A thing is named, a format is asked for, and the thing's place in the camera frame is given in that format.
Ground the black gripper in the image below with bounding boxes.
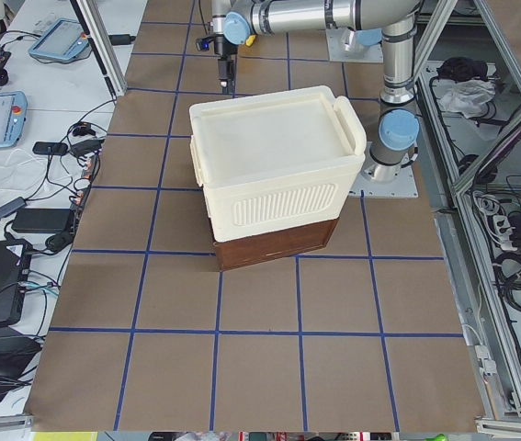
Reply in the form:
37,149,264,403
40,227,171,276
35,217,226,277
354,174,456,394
196,33,237,90

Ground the dark brown wooden drawer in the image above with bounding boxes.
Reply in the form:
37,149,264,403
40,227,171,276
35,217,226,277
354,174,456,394
213,218,339,271

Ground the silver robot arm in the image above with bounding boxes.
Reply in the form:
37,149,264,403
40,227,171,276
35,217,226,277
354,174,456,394
196,0,420,184

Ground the yellow plush dinosaur toy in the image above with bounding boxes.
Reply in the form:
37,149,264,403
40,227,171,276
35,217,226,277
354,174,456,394
244,35,256,47

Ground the upper blue teach pendant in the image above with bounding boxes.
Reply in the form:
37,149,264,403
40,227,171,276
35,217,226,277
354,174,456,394
28,18,90,63

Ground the white crumpled cloth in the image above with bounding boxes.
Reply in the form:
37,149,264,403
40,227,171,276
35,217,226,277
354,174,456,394
438,79,496,119

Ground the black power adapter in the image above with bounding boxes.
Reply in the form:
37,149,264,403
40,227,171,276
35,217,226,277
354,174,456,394
12,208,72,233

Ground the aluminium frame post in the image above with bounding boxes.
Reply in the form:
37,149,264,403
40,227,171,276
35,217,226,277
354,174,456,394
70,0,128,100

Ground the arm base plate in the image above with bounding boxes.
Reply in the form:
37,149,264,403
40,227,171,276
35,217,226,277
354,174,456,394
325,28,383,63
348,141,419,199

